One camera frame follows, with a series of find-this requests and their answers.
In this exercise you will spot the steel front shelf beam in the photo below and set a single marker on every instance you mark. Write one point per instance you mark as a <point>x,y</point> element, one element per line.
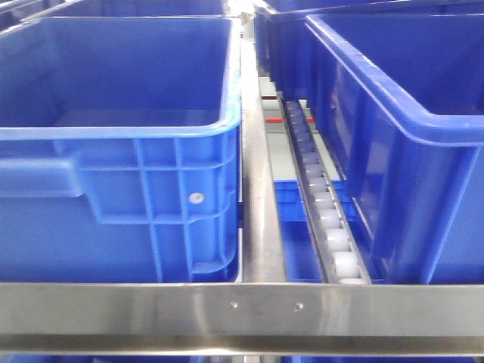
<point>242,319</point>

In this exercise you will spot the big blue crate right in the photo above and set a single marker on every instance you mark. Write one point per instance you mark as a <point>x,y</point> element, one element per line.
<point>399,102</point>

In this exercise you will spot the steel divider rail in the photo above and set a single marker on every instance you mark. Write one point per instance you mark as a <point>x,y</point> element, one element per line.
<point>262,249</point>

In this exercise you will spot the big blue crate left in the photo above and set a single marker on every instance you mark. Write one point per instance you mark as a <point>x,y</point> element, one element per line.
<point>120,149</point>

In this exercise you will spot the blue crate rear right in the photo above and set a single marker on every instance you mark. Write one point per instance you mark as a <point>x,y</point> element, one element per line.
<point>282,43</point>

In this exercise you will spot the white roller conveyor track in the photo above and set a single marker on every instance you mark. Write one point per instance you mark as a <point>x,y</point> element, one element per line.
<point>338,253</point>

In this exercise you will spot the blue crate below shelf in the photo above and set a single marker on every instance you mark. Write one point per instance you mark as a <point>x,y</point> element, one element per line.
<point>298,250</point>

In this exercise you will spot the big blue crate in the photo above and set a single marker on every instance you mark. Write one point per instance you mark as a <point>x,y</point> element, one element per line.
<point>399,102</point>
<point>120,149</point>

